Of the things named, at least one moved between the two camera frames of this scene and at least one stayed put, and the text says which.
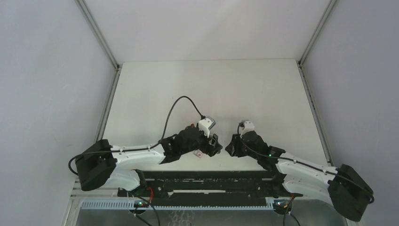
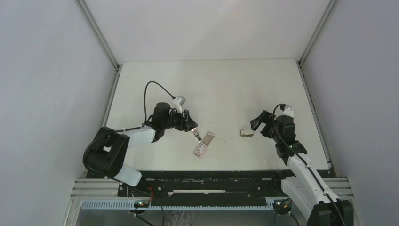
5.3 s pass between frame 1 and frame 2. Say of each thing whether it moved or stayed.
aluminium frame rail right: stayed
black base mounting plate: stayed
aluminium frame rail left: stayed
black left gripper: moved
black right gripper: moved
